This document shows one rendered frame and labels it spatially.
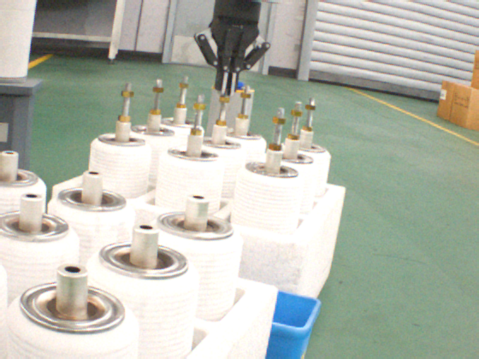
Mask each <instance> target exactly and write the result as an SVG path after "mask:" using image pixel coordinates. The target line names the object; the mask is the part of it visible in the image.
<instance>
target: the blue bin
mask: <svg viewBox="0 0 479 359"><path fill-rule="evenodd" d="M321 307H322V303H321V302H320V301H319V300H318V299H316V298H313V297H310V296H302V295H299V294H295V293H291V292H288V291H278V290H277V296H276V301H275V310H274V315H273V320H272V325H271V330H270V335H269V339H268V344H267V349H266V353H265V358H264V359H304V358H305V352H306V348H307V344H308V343H309V341H310V335H311V331H312V327H313V325H314V323H315V321H316V318H317V316H318V314H319V312H320V308H321Z"/></svg>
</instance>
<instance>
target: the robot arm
mask: <svg viewBox="0 0 479 359"><path fill-rule="evenodd" d="M36 1H37V0H0V83H4V84H9V83H14V84H21V83H23V82H26V77H27V64H28V59H29V52H30V44H31V38H32V31H33V19H34V13H35V8H36ZM262 1H265V2H271V3H283V2H282V0H215V5H214V11H213V19H212V21H211V23H210V24H209V28H208V29H206V30H204V31H203V32H201V33H195V34H194V36H193V37H194V40H195V41H196V42H197V44H198V47H199V49H200V50H201V51H202V53H203V57H204V59H205V61H206V63H207V65H211V66H213V67H214V68H216V80H215V85H214V87H215V90H216V93H218V94H220V95H225V92H226V89H228V95H229V96H232V95H233V94H234V91H236V90H237V87H238V79H239V73H240V72H241V71H243V70H249V69H251V67H252V66H253V65H254V64H255V63H257V61H258V60H259V59H260V58H261V57H262V56H263V54H264V53H265V52H266V51H267V50H268V49H269V48H270V43H269V42H266V41H264V39H263V38H261V37H260V36H259V33H260V31H259V28H258V22H259V20H260V14H261V9H262V7H261V4H262ZM211 36H212V38H213V39H214V40H215V42H216V45H217V47H216V55H217V58H216V56H215V54H214V52H213V49H212V48H211V46H210V42H211ZM253 42H254V44H253V45H252V49H251V51H250V52H249V53H248V54H247V55H246V56H245V50H246V49H247V48H249V47H250V45H251V44H252V43H253ZM229 58H230V60H229ZM228 69H229V72H227V70H228Z"/></svg>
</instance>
